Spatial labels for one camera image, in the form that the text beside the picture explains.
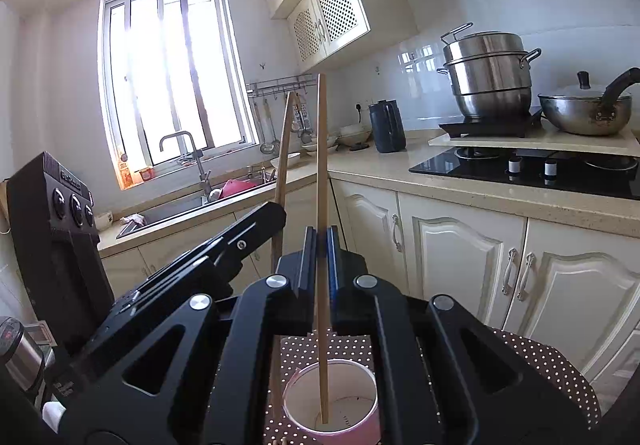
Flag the glass wok lid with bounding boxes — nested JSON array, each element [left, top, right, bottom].
[[542, 71, 632, 102]]

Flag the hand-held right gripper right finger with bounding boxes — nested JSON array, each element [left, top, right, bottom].
[[325, 225, 591, 445]]

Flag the red basin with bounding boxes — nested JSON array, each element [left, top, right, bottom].
[[220, 179, 262, 198]]

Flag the small white bowl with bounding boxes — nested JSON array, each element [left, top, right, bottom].
[[270, 152, 302, 170]]

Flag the hanging metal utensils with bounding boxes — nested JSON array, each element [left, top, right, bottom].
[[290, 94, 315, 144]]

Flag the orange bottle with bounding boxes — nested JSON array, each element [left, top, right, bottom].
[[117, 152, 136, 188]]

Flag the stacked white dishes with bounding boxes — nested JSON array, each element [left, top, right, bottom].
[[300, 135, 338, 154]]

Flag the metal utensil rail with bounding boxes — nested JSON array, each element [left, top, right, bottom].
[[246, 74, 318, 98]]

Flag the black electric kettle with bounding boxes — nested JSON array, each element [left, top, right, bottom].
[[368, 99, 407, 154]]

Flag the steel flask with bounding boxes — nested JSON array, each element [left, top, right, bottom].
[[0, 316, 47, 396]]

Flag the cream base cabinets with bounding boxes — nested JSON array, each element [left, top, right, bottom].
[[100, 177, 640, 391]]

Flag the hanging metal ladle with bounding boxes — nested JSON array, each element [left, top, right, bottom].
[[252, 97, 282, 156]]

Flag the steel wok with black handle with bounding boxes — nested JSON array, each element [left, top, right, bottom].
[[537, 67, 640, 136]]

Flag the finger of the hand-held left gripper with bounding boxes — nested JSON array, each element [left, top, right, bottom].
[[112, 252, 237, 321], [202, 201, 287, 283]]

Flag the steel sink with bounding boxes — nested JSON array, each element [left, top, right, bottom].
[[116, 180, 278, 240]]

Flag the black glass gas hob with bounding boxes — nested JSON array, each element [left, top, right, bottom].
[[408, 147, 640, 200]]

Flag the black induction cooker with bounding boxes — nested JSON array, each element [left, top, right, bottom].
[[439, 107, 543, 140]]

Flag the steel faucet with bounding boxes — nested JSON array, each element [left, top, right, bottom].
[[159, 131, 213, 196]]

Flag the wooden chopstick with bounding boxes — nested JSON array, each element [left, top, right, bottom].
[[315, 73, 332, 426], [269, 92, 293, 428]]

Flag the sliding window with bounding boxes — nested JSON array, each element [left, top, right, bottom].
[[97, 0, 261, 176]]

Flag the pink cup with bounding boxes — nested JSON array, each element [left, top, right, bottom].
[[282, 360, 383, 436]]

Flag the narrow lattice door cabinet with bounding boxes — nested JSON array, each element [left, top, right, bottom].
[[286, 0, 418, 68]]

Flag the steel steamer pot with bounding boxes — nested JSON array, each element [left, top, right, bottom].
[[436, 23, 542, 118]]

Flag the beige stone slab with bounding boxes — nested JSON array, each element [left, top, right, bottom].
[[428, 117, 640, 156]]

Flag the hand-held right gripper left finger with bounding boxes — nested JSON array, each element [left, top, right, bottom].
[[57, 225, 321, 445]]

